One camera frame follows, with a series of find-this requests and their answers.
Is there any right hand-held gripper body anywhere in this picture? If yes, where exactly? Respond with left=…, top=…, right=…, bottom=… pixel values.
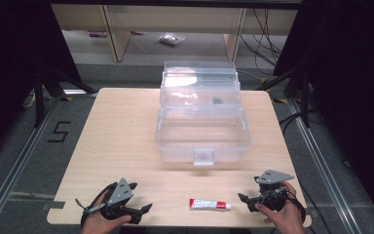
left=254, top=169, right=295, bottom=213

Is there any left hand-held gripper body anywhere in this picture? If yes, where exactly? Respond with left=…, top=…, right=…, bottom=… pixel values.
left=92, top=177, right=143, bottom=225

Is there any red and white tube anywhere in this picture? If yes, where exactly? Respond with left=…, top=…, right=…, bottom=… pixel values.
left=189, top=198, right=233, bottom=212

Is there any clear plastic storage box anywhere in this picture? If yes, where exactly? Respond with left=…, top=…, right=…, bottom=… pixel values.
left=155, top=60, right=253, bottom=167

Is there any person's right hand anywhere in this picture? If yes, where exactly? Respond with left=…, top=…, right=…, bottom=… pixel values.
left=253, top=180, right=307, bottom=234

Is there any person's left hand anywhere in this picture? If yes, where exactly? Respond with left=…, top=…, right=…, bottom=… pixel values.
left=80, top=190, right=132, bottom=234

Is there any black metal stand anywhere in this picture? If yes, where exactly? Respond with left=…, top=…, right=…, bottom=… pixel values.
left=256, top=62, right=312, bottom=129
left=32, top=62, right=99, bottom=129

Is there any black curtain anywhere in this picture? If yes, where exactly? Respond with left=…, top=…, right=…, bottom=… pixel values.
left=272, top=0, right=374, bottom=228
left=0, top=0, right=82, bottom=164

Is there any clear plastic bag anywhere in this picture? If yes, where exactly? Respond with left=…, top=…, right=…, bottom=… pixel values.
left=158, top=32, right=187, bottom=47

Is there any wooden shelf unit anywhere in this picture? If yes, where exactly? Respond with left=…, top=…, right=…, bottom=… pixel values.
left=51, top=4, right=299, bottom=62

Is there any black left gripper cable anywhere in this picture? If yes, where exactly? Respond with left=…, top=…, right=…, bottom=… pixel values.
left=75, top=181, right=119, bottom=226

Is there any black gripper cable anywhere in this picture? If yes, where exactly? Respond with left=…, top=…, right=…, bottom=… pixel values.
left=285, top=189, right=307, bottom=223
left=75, top=181, right=119, bottom=226

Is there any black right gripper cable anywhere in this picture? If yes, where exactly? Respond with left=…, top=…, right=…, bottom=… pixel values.
left=285, top=189, right=307, bottom=223

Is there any aluminium floor rail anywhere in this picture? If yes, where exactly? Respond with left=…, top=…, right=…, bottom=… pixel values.
left=0, top=96, right=64, bottom=234
left=286, top=97, right=366, bottom=234

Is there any black floor cable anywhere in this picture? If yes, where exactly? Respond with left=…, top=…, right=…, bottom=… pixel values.
left=278, top=108, right=322, bottom=135

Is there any bundle of black cables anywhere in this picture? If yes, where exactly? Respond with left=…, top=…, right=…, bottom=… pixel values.
left=239, top=8, right=284, bottom=67

